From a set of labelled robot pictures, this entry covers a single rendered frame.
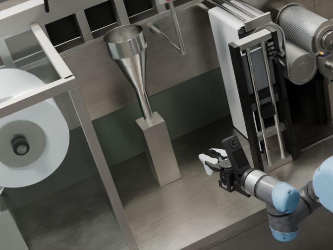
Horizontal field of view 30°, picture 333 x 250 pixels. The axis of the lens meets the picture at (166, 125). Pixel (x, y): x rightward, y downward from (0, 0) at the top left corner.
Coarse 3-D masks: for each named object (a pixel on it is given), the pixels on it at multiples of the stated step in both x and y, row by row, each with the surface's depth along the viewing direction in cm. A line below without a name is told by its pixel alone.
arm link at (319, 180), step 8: (328, 160) 141; (320, 168) 140; (328, 168) 138; (320, 176) 140; (328, 176) 138; (320, 184) 142; (328, 184) 139; (320, 192) 143; (328, 192) 141; (320, 200) 144; (328, 200) 142; (328, 208) 143
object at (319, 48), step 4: (288, 8) 249; (284, 12) 249; (280, 20) 250; (324, 28) 228; (328, 28) 229; (332, 28) 229; (320, 32) 228; (324, 32) 229; (320, 36) 229; (316, 40) 229; (320, 40) 230; (316, 44) 230; (320, 44) 231; (320, 48) 231; (320, 52) 232; (324, 52) 233; (332, 52) 234
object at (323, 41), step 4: (328, 32) 228; (332, 32) 228; (324, 36) 229; (328, 36) 228; (332, 36) 229; (324, 40) 229; (328, 40) 229; (332, 40) 230; (324, 44) 229; (328, 44) 230; (332, 44) 231; (324, 48) 231; (328, 48) 231; (332, 48) 232
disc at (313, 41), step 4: (328, 20) 228; (332, 20) 229; (324, 24) 228; (328, 24) 229; (332, 24) 229; (320, 28) 228; (316, 32) 228; (316, 36) 229; (312, 40) 229; (312, 44) 230; (312, 48) 231; (316, 48) 231; (316, 52) 232
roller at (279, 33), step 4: (268, 24) 220; (272, 24) 221; (260, 28) 220; (264, 28) 220; (276, 28) 222; (256, 32) 220; (280, 32) 224; (280, 36) 224; (280, 40) 225; (252, 48) 222; (256, 48) 222
